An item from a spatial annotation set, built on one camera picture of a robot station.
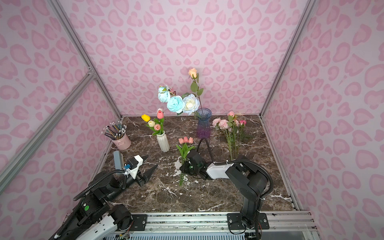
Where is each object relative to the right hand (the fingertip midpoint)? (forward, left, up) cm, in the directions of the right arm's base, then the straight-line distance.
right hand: (180, 169), depth 89 cm
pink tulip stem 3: (+16, -1, -2) cm, 16 cm away
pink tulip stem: (+20, +2, -1) cm, 20 cm away
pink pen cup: (+14, +38, +5) cm, 41 cm away
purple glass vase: (+30, -14, +2) cm, 34 cm away
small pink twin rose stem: (+30, -27, +5) cm, 41 cm away
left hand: (-8, +9, +26) cm, 29 cm away
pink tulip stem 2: (+20, -5, 0) cm, 21 cm away
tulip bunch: (+11, +10, +28) cm, 31 cm away
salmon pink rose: (+31, -33, +5) cm, 46 cm away
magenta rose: (+36, -43, 0) cm, 56 cm away
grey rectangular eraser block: (+5, +39, +3) cm, 39 cm away
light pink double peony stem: (+35, -38, +1) cm, 51 cm away
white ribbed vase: (+13, +11, +9) cm, 19 cm away
